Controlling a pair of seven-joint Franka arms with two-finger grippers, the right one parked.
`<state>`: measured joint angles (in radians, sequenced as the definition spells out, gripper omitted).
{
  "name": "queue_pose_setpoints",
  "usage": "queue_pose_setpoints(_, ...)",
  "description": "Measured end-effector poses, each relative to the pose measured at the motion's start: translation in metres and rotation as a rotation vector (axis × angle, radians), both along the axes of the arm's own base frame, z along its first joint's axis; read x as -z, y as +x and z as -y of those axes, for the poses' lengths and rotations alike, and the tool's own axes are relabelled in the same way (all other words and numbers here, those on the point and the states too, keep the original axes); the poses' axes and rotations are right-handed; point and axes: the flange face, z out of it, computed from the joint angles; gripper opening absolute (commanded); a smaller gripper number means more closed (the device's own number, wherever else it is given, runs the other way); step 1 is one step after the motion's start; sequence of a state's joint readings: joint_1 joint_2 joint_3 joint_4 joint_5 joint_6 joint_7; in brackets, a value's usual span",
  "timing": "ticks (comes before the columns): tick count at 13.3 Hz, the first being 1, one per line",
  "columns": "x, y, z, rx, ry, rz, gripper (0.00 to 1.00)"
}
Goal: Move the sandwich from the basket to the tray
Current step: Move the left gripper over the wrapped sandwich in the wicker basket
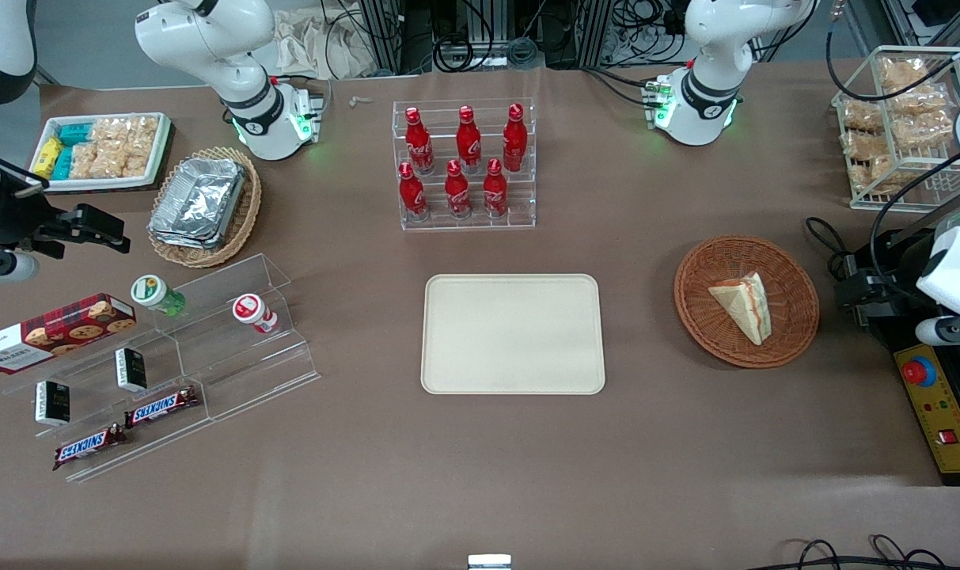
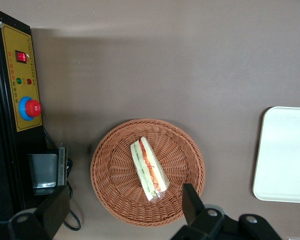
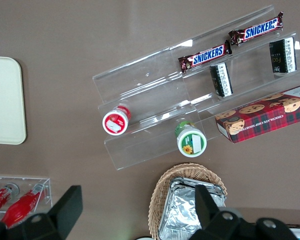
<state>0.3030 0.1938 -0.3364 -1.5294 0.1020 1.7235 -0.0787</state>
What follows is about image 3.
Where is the green lidded snack cup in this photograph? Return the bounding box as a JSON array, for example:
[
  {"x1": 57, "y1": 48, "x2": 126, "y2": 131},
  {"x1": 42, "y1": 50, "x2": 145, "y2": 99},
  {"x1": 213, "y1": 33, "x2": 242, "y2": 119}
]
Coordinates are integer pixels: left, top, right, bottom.
[{"x1": 174, "y1": 120, "x2": 208, "y2": 158}]

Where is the small black chocolate box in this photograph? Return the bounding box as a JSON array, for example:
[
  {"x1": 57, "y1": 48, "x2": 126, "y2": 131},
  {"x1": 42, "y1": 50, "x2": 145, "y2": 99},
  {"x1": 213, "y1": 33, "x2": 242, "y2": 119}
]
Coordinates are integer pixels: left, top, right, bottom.
[
  {"x1": 209, "y1": 62, "x2": 234, "y2": 99},
  {"x1": 268, "y1": 36, "x2": 298, "y2": 77}
]

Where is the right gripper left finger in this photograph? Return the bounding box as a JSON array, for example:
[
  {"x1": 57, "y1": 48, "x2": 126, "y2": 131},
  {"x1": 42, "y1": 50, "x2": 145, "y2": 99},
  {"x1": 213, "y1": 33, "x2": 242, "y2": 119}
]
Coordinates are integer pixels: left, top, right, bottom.
[{"x1": 17, "y1": 184, "x2": 84, "y2": 240}]

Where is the red tartan cookie box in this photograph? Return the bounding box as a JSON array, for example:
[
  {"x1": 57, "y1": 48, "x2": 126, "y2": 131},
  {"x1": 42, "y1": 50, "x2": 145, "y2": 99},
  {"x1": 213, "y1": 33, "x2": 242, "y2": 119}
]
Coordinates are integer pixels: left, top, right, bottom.
[{"x1": 214, "y1": 82, "x2": 300, "y2": 144}]

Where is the light wicker basket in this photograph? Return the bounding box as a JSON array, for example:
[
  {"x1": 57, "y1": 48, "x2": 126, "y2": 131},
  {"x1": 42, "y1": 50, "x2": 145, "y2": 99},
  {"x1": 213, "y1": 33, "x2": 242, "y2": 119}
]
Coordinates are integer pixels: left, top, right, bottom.
[{"x1": 147, "y1": 162, "x2": 228, "y2": 240}]

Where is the beige plastic serving tray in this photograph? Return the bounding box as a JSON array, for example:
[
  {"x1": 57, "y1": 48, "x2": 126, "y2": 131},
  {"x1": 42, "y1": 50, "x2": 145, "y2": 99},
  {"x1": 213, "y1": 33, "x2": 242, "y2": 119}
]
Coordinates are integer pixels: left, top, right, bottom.
[{"x1": 0, "y1": 55, "x2": 27, "y2": 145}]

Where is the clear acrylic stepped shelf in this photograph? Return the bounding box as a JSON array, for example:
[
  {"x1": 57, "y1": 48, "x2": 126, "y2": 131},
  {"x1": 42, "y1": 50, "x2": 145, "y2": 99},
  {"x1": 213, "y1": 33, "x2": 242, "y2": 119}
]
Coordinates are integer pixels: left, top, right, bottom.
[
  {"x1": 91, "y1": 37, "x2": 208, "y2": 171},
  {"x1": 168, "y1": 4, "x2": 300, "y2": 143}
]

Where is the Snickers chocolate bar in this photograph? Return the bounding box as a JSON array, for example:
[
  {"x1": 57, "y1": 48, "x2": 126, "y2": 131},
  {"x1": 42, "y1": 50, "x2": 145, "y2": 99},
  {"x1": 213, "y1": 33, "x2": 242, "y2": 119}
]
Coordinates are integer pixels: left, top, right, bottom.
[
  {"x1": 177, "y1": 39, "x2": 233, "y2": 74},
  {"x1": 227, "y1": 11, "x2": 285, "y2": 47}
]

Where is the silver aluminium foil tray stack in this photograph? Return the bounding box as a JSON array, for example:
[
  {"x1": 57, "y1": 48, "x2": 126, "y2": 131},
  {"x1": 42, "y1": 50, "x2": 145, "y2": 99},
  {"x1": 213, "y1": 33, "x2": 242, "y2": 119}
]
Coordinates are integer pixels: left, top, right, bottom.
[{"x1": 157, "y1": 176, "x2": 227, "y2": 240}]

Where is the red lidded snack cup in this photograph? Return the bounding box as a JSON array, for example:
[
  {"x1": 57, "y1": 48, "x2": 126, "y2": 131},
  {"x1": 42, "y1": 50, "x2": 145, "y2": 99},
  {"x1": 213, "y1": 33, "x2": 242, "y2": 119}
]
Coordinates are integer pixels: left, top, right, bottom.
[{"x1": 101, "y1": 105, "x2": 132, "y2": 137}]

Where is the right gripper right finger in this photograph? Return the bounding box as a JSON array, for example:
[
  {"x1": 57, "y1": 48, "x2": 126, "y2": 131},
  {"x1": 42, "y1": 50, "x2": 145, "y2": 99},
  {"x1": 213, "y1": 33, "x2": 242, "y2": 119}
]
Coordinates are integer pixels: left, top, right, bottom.
[{"x1": 188, "y1": 184, "x2": 253, "y2": 240}]

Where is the clear acrylic bottle rack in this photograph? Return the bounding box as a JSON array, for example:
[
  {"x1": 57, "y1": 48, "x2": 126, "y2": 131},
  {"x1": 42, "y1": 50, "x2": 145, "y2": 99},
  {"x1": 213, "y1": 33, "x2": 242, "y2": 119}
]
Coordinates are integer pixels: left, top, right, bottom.
[{"x1": 0, "y1": 174, "x2": 53, "y2": 223}]

